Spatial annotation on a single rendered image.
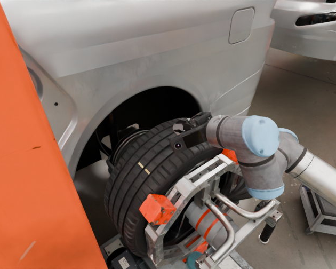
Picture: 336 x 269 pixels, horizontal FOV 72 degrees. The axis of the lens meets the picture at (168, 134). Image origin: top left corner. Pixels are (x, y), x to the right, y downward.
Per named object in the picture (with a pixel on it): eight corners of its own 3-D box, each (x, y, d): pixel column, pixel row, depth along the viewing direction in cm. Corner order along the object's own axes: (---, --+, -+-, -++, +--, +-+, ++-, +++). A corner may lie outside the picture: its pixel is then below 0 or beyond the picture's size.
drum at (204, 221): (204, 206, 113) (207, 188, 104) (239, 240, 100) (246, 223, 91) (182, 223, 106) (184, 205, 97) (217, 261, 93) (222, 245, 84)
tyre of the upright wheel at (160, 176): (209, 94, 112) (81, 164, 84) (250, 116, 98) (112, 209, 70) (204, 177, 157) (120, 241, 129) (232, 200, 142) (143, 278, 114)
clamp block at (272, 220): (260, 205, 99) (263, 198, 96) (279, 221, 94) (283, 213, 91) (253, 212, 97) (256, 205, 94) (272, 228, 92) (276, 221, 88)
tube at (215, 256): (206, 199, 93) (208, 182, 86) (245, 236, 81) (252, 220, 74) (172, 224, 84) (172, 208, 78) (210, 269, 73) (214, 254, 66)
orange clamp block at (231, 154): (227, 155, 102) (238, 137, 100) (241, 166, 97) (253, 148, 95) (220, 154, 97) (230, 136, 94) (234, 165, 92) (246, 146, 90)
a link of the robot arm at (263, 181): (292, 178, 63) (282, 139, 59) (280, 207, 55) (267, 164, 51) (258, 175, 69) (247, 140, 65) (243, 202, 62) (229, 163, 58)
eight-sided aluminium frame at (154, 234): (225, 208, 135) (245, 136, 101) (234, 216, 131) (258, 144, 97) (149, 270, 109) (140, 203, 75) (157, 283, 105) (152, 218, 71)
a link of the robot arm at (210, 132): (222, 155, 61) (210, 123, 58) (210, 152, 66) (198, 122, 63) (244, 138, 65) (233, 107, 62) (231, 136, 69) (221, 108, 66)
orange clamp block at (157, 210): (164, 194, 84) (149, 192, 77) (178, 209, 79) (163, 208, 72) (153, 210, 85) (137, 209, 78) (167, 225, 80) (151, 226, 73)
